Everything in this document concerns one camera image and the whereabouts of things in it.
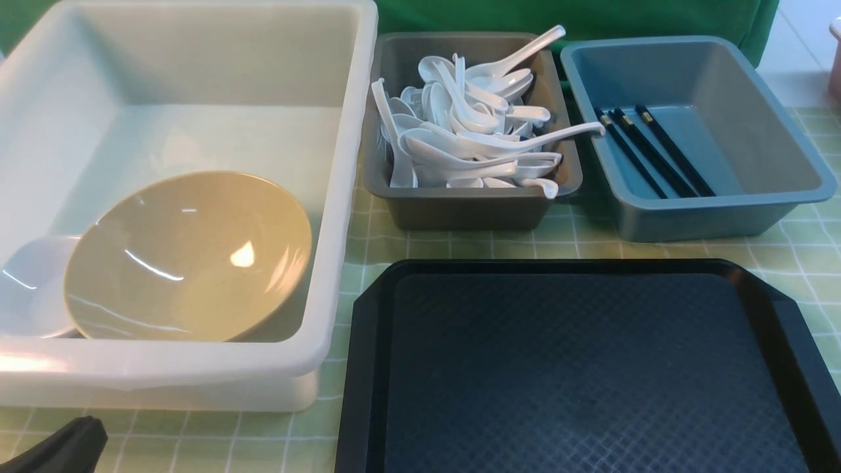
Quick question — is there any white spoon leaning left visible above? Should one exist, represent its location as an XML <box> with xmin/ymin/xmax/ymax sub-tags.
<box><xmin>371</xmin><ymin>78</ymin><xmax>418</xmax><ymax>189</ymax></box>

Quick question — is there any white spoon sticking up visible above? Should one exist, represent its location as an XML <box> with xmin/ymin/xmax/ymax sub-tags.
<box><xmin>465</xmin><ymin>24</ymin><xmax>566</xmax><ymax>79</ymax></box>

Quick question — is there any blue plastic chopstick bin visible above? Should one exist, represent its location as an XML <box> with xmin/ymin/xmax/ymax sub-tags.
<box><xmin>560</xmin><ymin>35</ymin><xmax>837</xmax><ymax>242</ymax></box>

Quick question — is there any white spoon pointing right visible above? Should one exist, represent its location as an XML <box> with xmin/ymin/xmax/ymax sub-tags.
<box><xmin>457</xmin><ymin>122</ymin><xmax>606</xmax><ymax>158</ymax></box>

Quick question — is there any green backdrop cloth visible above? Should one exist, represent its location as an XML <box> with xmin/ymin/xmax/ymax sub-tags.
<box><xmin>0</xmin><ymin>0</ymin><xmax>781</xmax><ymax>68</ymax></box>

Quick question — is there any white square dish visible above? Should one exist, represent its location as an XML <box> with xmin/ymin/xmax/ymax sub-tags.
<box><xmin>1</xmin><ymin>235</ymin><xmax>80</xmax><ymax>338</ymax></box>

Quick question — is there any black serving tray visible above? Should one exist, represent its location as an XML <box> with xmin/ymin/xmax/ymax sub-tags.
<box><xmin>334</xmin><ymin>259</ymin><xmax>840</xmax><ymax>472</ymax></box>

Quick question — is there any grey plastic spoon bin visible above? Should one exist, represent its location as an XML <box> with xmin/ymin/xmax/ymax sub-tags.
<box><xmin>357</xmin><ymin>31</ymin><xmax>585</xmax><ymax>231</ymax></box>

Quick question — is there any white soup spoon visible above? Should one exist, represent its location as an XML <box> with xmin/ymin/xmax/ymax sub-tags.
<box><xmin>434</xmin><ymin>62</ymin><xmax>500</xmax><ymax>134</ymax></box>

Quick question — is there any beige noodle bowl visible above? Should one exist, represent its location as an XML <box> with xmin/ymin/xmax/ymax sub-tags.
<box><xmin>62</xmin><ymin>171</ymin><xmax>313</xmax><ymax>342</ymax></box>

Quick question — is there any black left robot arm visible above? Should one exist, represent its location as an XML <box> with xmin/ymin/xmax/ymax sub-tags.
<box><xmin>1</xmin><ymin>416</ymin><xmax>108</xmax><ymax>472</ymax></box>

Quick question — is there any large white plastic tub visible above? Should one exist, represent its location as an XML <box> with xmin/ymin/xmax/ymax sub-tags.
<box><xmin>2</xmin><ymin>1</ymin><xmax>378</xmax><ymax>411</ymax></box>

